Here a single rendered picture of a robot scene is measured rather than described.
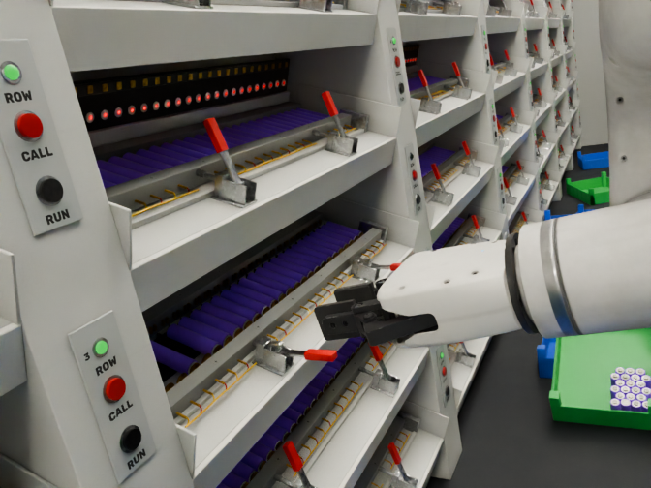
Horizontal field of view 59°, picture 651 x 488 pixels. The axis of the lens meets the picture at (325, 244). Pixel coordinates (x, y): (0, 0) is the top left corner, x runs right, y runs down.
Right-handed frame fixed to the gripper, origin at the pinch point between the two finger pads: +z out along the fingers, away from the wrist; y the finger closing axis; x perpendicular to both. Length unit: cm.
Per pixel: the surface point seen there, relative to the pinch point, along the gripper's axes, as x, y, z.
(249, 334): 3.4, -6.7, 17.9
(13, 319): -10.9, 21.2, 10.4
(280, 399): 10.2, -3.7, 14.5
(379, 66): -22, -49, 10
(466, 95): -12, -102, 12
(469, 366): 46, -75, 21
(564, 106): 18, -329, 18
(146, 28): -28.1, 2.2, 7.9
